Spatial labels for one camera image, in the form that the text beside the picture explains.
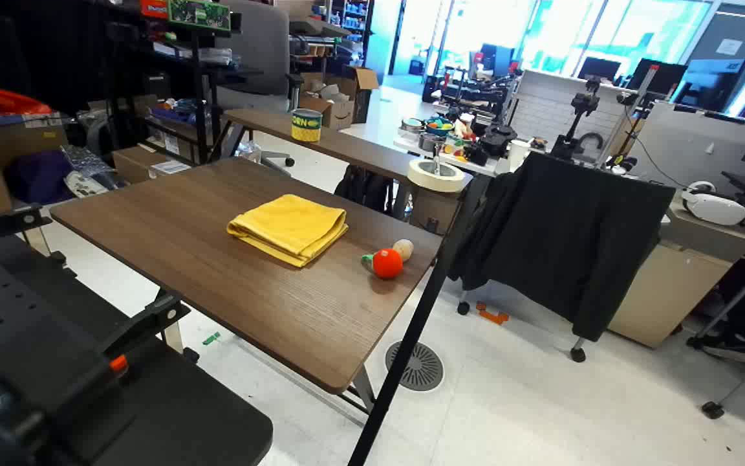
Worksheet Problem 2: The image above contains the yellow towel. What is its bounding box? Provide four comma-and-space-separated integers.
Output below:
226, 193, 350, 268

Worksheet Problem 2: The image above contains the red plush tomato toy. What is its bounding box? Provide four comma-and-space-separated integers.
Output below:
363, 247, 403, 280

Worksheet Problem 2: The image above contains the white masking tape roll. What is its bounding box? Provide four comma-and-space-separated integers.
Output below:
407, 157, 470, 193

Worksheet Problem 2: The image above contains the black tripod pole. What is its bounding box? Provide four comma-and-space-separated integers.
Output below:
346, 175, 488, 466

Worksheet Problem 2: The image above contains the yellow green tape roll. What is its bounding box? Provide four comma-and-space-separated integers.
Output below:
291, 109, 323, 141

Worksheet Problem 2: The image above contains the cardboard box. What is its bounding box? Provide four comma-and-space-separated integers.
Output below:
298, 67, 379, 128

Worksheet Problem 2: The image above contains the round floor drain grate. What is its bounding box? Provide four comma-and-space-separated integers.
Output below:
400, 345, 444, 394

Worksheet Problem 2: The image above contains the black cloth draped cart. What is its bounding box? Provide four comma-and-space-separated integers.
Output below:
447, 156, 675, 341

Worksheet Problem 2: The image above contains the white VR headset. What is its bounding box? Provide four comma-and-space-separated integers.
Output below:
682, 180, 745, 225

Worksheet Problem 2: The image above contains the black clamp with orange tips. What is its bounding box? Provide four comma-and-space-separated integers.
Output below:
0, 210, 187, 462

